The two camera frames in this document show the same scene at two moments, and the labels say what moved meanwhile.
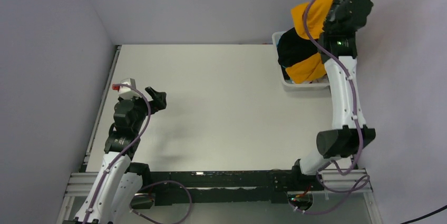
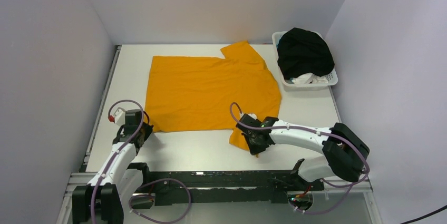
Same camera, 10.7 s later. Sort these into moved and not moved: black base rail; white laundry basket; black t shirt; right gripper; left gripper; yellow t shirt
Moved: yellow t shirt; left gripper; right gripper
Not moved: black t shirt; white laundry basket; black base rail
